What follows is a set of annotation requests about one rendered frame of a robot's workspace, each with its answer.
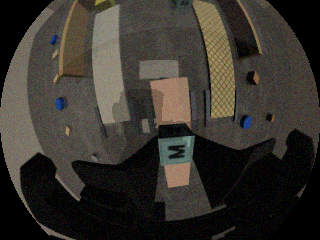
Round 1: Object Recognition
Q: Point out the blue short cylinder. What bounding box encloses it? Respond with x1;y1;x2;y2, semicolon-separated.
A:
49;35;57;44
55;97;65;109
240;115;252;129

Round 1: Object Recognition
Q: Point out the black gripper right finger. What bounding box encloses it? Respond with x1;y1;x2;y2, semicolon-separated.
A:
192;133;276;209

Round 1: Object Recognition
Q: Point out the teal cube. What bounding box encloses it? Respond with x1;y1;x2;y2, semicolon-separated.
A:
157;123;195;165

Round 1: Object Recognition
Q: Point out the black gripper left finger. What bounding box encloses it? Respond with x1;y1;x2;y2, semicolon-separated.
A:
71;136;160;219

